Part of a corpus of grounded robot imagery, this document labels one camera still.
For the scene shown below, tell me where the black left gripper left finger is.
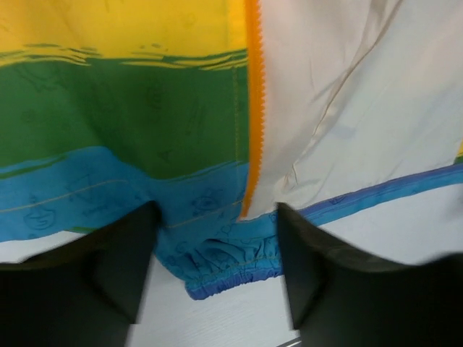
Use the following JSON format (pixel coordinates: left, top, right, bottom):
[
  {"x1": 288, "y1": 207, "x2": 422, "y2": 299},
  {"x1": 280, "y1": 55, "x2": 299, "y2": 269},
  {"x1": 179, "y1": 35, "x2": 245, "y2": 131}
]
[{"x1": 1, "y1": 202, "x2": 161, "y2": 347}]

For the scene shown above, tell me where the rainbow striped kids jacket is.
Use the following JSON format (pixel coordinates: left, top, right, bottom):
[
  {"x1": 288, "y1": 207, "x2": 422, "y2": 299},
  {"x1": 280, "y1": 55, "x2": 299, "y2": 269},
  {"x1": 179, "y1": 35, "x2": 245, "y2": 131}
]
[{"x1": 1, "y1": 1, "x2": 462, "y2": 300}]

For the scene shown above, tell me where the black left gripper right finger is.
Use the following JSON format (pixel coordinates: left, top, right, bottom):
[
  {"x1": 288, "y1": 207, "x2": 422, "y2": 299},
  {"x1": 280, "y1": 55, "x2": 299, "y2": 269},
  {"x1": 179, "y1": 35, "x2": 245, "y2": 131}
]
[{"x1": 276, "y1": 203, "x2": 462, "y2": 346}]

